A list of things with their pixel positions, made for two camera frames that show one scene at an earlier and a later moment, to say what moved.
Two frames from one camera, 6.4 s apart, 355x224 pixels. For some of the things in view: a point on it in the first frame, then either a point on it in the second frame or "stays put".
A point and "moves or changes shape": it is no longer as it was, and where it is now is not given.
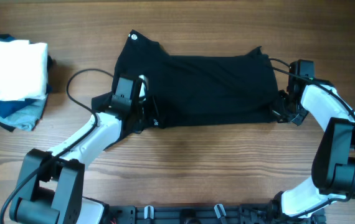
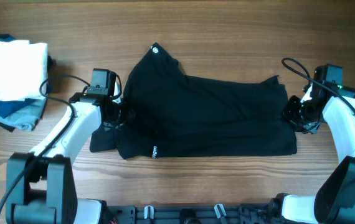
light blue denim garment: (25, 118) stays put
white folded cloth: (12, 70) stays put
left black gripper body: (141, 111) -> (118, 119)
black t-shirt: (194, 88) moves or changes shape
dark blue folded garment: (6, 106) stays put
